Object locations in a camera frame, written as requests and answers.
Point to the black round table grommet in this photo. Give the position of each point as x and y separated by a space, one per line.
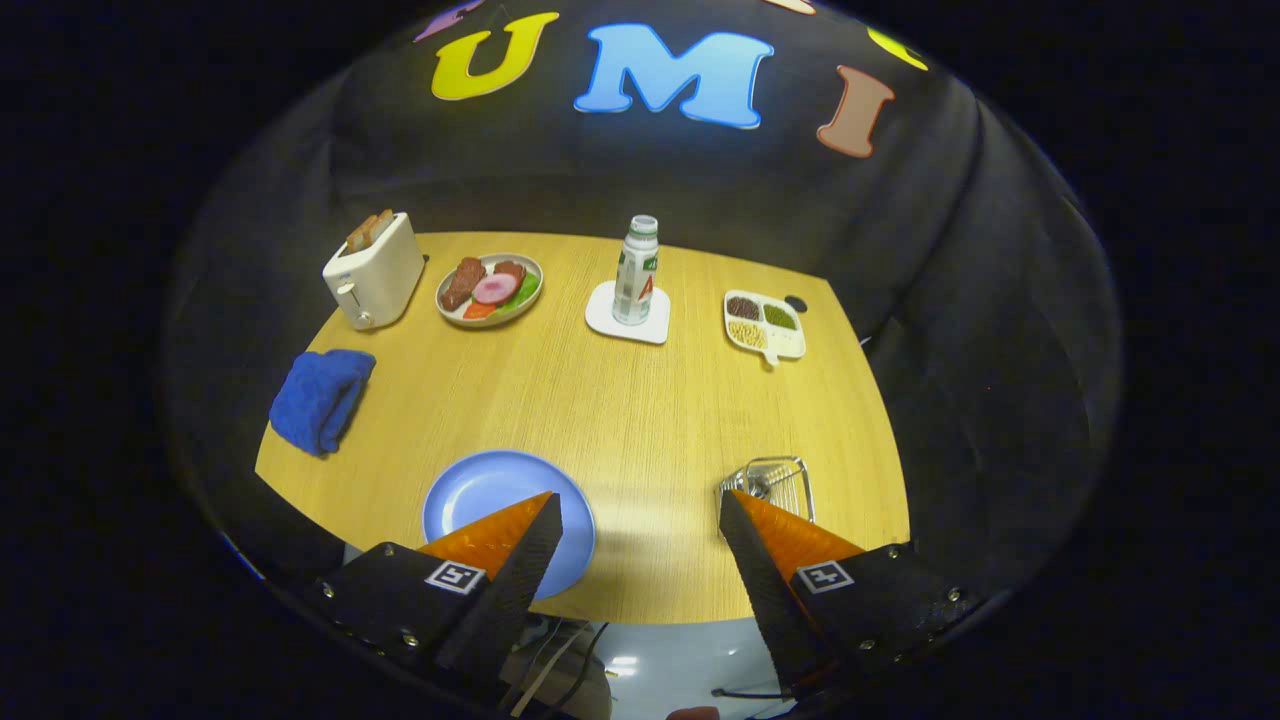
796 303

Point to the blue folded cloth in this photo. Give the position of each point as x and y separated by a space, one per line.
320 400

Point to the white square coaster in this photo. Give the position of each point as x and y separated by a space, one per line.
600 318

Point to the large brown meat piece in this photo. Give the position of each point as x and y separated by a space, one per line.
462 283

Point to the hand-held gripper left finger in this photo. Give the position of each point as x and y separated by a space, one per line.
515 590

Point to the white toaster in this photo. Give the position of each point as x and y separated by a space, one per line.
380 280

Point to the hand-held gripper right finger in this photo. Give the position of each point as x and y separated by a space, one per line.
765 590

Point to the orange carrot slice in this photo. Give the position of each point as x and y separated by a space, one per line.
478 310

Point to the small brown meat piece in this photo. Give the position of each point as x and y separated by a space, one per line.
510 269

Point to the person's olive clothing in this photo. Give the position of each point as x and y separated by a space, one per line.
580 690

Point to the white and green bottle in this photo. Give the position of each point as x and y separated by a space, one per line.
636 275

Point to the brown toast slice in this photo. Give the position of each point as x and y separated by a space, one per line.
381 225
360 235

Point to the pink ham slice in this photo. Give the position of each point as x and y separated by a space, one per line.
495 289

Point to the green lettuce leaf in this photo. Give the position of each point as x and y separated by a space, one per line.
526 292

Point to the beige plate of food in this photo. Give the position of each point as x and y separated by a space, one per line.
448 305

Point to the blue round plate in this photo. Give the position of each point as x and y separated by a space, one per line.
480 490

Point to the white divided tray of beans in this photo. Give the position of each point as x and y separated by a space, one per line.
790 345

